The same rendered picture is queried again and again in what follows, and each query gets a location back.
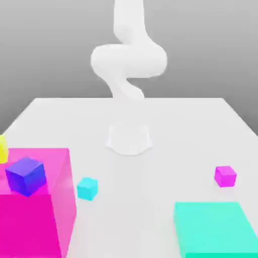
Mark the small cyan cube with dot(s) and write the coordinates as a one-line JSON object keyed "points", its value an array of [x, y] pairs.
{"points": [[87, 189]]}

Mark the small magenta cube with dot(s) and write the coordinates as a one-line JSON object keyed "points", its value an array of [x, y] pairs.
{"points": [[225, 177]]}

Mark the large turquoise box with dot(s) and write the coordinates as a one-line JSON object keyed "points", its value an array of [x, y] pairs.
{"points": [[213, 225]]}

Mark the large pink box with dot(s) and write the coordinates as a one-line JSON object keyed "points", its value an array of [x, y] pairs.
{"points": [[26, 223]]}

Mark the small blue cube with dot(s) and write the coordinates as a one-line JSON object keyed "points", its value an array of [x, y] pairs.
{"points": [[26, 177]]}

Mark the small yellow cube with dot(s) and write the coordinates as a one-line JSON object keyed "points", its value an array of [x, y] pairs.
{"points": [[2, 150]]}

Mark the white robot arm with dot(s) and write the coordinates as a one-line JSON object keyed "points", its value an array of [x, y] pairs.
{"points": [[129, 58]]}

